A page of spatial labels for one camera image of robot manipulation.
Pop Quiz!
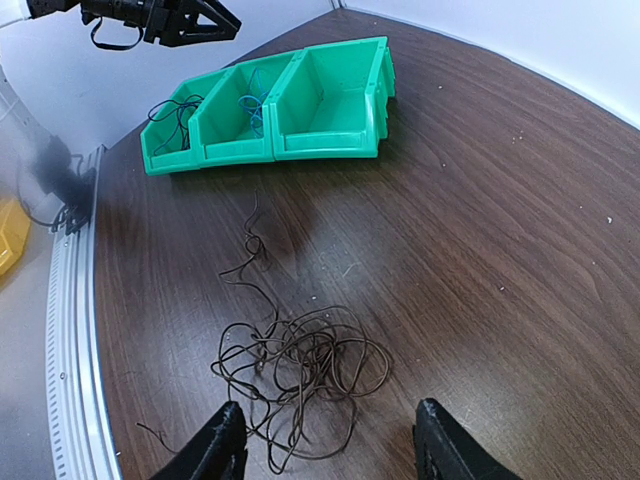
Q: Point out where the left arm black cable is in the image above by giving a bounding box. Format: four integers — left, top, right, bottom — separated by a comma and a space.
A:
88, 14, 144, 51

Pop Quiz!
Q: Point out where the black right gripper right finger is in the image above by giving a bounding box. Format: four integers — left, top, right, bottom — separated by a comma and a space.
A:
412, 398, 510, 480

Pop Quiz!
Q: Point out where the dark blue cable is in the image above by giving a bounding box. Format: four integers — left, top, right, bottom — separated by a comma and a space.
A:
147, 94, 205, 156

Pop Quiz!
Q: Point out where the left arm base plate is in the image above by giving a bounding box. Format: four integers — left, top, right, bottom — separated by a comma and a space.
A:
30, 137, 97, 235

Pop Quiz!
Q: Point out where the light blue cable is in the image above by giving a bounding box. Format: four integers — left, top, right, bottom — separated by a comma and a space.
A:
237, 67, 274, 141

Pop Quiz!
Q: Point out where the right green plastic bin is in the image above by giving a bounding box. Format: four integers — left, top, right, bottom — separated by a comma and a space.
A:
268, 36, 396, 161

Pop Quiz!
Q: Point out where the green plastic bin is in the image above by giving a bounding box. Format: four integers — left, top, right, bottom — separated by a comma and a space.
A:
268, 36, 396, 161
189, 51, 295, 168
140, 69, 226, 176

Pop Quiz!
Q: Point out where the middle green plastic bin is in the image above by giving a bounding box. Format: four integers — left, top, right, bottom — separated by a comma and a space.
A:
189, 51, 295, 168

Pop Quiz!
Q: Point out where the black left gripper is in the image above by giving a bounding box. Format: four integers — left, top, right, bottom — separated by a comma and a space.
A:
80, 0, 242, 48

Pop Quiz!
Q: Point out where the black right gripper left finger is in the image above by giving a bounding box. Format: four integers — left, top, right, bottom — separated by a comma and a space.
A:
151, 401, 248, 480

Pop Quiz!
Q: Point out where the left green plastic bin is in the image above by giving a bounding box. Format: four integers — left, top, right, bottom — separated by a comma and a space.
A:
140, 69, 226, 176

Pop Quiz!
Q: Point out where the front aluminium rail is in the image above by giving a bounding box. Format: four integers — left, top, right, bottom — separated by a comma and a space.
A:
42, 144, 121, 480

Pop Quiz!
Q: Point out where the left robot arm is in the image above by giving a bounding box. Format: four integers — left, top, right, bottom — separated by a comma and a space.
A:
1, 0, 242, 51

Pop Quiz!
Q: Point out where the yellow object beside table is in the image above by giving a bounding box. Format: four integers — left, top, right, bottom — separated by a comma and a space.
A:
0, 196, 31, 278

